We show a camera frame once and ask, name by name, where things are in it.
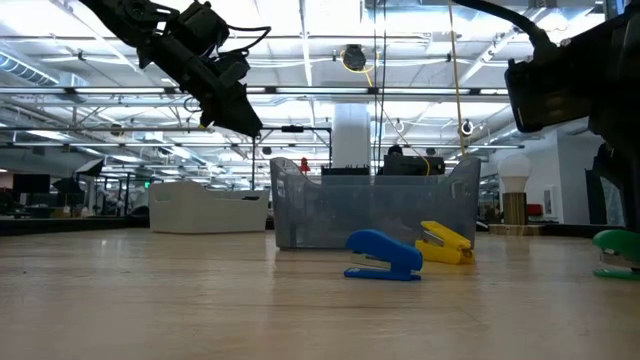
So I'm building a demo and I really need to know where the smoky transparent grey bin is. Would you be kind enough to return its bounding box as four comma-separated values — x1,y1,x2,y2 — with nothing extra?
269,156,482,251

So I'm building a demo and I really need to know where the yellow power cord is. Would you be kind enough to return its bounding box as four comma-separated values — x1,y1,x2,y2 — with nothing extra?
446,0,469,159

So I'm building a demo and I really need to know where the light grey plastic bin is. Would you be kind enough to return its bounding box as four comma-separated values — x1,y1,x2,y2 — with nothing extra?
148,179,271,235

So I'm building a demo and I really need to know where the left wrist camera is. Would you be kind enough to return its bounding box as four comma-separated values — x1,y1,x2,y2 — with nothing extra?
215,51,251,90

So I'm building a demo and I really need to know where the black aluminium table frame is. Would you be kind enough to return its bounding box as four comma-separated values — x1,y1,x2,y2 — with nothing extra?
0,215,609,239

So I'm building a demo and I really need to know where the white building column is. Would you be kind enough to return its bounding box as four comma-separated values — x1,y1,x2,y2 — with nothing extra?
331,102,372,169

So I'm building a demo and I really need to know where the black hanging cable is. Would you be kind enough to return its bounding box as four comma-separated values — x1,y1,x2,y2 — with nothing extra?
372,0,379,189
380,0,388,189

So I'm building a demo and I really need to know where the black softbox light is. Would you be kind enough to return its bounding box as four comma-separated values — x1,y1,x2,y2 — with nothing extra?
74,157,106,177

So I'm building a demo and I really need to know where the yellow mini stapler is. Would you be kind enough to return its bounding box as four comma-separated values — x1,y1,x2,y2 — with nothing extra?
414,220,475,266

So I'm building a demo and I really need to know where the black background monitor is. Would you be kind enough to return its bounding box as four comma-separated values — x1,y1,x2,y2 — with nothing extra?
383,154,446,177

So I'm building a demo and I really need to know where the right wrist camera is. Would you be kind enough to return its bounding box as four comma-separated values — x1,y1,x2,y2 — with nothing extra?
503,47,594,135

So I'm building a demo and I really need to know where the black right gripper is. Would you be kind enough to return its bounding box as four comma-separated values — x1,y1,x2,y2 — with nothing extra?
564,42,640,232

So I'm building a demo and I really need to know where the black ceiling cable reel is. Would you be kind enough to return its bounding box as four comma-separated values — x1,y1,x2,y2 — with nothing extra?
339,43,376,86

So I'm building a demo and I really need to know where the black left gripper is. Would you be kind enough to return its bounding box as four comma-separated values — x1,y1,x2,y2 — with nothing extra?
135,1,264,139

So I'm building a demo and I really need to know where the black background frame rig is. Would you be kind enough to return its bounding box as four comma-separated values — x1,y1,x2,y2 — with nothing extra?
251,124,334,189

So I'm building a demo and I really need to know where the green mini stapler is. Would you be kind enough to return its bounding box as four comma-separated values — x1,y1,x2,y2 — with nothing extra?
591,228,640,281

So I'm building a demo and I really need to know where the black studio umbrella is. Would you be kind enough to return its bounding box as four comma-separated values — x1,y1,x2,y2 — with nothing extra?
51,176,87,207

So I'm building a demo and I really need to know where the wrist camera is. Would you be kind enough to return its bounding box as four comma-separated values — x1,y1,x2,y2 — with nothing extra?
503,47,594,135
215,51,251,90

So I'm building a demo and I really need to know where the dark background screen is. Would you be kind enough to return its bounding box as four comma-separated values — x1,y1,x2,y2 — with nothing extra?
11,173,52,195

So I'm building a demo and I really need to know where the blue mini stapler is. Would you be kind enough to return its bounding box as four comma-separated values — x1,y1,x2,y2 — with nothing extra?
343,229,425,282

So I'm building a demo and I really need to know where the white picture frame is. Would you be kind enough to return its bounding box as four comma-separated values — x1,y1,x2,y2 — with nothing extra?
543,185,558,218

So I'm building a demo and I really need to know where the white globe bulb lamp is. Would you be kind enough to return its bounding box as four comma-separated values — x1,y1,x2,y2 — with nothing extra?
488,152,547,237

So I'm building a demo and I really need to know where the black comb-topped box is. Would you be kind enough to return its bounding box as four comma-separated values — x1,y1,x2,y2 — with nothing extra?
320,164,372,177

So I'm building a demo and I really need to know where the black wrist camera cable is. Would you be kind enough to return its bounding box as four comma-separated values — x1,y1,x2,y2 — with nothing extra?
449,0,559,49

